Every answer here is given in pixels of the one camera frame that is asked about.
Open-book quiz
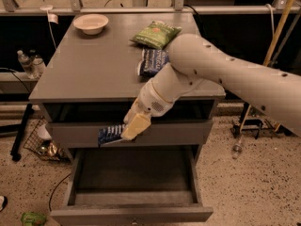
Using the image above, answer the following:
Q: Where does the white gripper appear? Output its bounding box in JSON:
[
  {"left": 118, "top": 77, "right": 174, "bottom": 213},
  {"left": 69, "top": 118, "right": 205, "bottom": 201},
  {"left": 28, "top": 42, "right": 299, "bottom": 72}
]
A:
[{"left": 121, "top": 79, "right": 174, "bottom": 140}]

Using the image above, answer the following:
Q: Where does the blue rxbar blueberry bar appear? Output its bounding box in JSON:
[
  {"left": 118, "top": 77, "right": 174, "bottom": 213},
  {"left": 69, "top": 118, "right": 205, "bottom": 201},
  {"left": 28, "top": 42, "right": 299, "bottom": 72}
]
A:
[{"left": 98, "top": 124, "right": 125, "bottom": 147}]

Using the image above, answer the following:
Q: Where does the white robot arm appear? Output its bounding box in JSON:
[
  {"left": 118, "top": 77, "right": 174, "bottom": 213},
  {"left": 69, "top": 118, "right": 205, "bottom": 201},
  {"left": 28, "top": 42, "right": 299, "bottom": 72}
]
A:
[{"left": 121, "top": 34, "right": 301, "bottom": 140}]

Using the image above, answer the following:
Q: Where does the closed grey upper drawer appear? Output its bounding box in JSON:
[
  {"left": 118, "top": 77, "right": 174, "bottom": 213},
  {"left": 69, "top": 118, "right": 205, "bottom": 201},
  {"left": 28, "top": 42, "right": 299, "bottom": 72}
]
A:
[{"left": 46, "top": 121, "right": 213, "bottom": 149}]

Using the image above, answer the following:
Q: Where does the grey wooden drawer cabinet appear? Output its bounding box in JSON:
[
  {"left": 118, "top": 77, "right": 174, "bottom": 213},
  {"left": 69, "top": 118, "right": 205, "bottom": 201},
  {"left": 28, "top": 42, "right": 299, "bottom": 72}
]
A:
[{"left": 30, "top": 13, "right": 225, "bottom": 157}]

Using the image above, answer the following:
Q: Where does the open grey bottom drawer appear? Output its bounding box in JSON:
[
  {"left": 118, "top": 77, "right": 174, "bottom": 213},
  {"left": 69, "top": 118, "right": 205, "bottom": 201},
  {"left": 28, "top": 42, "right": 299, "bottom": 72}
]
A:
[{"left": 51, "top": 146, "right": 213, "bottom": 226}]

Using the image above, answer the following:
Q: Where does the blue Kettle chip bag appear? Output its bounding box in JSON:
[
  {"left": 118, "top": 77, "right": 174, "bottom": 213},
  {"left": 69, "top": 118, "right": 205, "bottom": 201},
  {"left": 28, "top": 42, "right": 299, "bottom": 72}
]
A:
[{"left": 137, "top": 48, "right": 169, "bottom": 77}]

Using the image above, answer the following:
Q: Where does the green chip bag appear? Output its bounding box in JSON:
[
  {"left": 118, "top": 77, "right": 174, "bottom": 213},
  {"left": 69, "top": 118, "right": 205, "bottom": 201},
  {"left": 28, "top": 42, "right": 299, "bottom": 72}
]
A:
[{"left": 131, "top": 21, "right": 182, "bottom": 50}]

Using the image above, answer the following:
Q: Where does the white ceramic bowl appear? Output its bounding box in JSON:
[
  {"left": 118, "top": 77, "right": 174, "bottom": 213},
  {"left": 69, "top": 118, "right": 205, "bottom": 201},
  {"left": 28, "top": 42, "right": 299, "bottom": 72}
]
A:
[{"left": 73, "top": 14, "right": 109, "bottom": 35}]

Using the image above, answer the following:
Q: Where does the plastic bottle on floor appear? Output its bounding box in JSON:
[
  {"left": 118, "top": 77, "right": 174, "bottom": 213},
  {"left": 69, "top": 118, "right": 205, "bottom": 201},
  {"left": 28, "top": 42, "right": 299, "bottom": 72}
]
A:
[{"left": 232, "top": 137, "right": 243, "bottom": 159}]

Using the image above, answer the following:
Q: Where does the metal railing bar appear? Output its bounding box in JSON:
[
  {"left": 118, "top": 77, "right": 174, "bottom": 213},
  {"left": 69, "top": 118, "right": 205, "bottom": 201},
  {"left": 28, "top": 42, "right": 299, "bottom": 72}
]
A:
[{"left": 0, "top": 6, "right": 282, "bottom": 16}]

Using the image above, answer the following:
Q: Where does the clear plastic water bottle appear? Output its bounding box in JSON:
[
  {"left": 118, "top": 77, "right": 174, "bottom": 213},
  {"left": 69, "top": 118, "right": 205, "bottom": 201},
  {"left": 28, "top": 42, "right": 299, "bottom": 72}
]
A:
[{"left": 17, "top": 50, "right": 36, "bottom": 79}]

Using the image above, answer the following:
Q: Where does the black tripod leg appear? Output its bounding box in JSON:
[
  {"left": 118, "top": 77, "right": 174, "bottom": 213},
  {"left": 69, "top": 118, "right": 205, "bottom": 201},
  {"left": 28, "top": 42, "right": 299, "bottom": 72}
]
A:
[{"left": 10, "top": 104, "right": 34, "bottom": 162}]

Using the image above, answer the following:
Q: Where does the green bag on floor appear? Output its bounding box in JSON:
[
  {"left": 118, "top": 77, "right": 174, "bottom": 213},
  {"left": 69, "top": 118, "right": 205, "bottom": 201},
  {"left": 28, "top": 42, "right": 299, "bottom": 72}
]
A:
[{"left": 21, "top": 212, "right": 47, "bottom": 226}]

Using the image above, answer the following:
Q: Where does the black wire basket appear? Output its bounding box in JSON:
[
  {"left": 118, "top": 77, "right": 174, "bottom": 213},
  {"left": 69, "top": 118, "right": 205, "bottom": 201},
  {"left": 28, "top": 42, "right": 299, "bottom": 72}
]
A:
[{"left": 24, "top": 118, "right": 69, "bottom": 161}]

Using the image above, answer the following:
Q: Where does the black floor cable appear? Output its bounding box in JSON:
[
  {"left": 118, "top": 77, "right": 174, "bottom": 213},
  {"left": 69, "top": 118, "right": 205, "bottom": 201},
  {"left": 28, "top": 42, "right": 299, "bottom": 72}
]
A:
[{"left": 48, "top": 172, "right": 72, "bottom": 213}]

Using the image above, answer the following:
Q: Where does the white hanging cable left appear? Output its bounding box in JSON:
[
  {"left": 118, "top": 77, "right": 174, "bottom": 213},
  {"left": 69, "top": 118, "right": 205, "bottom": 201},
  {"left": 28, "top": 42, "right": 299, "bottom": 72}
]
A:
[{"left": 33, "top": 0, "right": 60, "bottom": 51}]

